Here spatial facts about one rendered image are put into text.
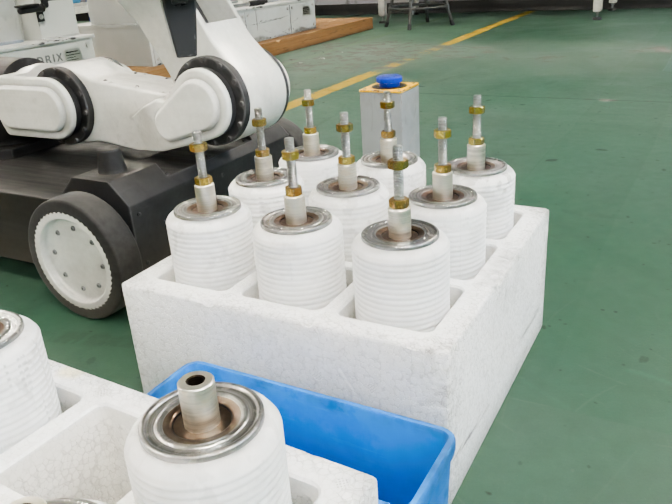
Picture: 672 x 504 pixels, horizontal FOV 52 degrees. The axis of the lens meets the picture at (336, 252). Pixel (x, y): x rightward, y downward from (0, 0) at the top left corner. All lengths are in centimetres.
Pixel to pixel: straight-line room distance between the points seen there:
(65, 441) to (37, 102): 88
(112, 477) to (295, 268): 25
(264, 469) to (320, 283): 32
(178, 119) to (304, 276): 51
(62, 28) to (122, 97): 187
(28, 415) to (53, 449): 3
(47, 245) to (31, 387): 61
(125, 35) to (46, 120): 214
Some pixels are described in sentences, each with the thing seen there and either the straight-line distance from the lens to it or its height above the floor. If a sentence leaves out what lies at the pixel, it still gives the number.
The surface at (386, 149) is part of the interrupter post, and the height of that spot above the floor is 27.
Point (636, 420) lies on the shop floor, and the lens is 87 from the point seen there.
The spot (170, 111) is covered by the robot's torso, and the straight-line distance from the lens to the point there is 115.
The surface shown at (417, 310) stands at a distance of 66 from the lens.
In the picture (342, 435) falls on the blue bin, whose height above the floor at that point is 8.
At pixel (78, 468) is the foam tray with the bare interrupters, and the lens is 62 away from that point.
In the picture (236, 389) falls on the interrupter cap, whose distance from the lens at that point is 46.
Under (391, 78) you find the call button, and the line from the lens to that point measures 107.
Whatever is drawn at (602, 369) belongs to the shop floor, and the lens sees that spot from 95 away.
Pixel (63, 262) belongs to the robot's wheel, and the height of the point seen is 9.
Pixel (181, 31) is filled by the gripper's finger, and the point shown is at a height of 45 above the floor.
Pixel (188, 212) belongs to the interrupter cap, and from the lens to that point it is 79.
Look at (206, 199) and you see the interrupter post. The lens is 78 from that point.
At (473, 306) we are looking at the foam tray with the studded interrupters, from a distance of 69.
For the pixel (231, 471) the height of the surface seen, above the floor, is 25.
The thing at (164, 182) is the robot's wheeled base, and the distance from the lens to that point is 116.
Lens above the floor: 51
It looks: 23 degrees down
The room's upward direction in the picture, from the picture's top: 4 degrees counter-clockwise
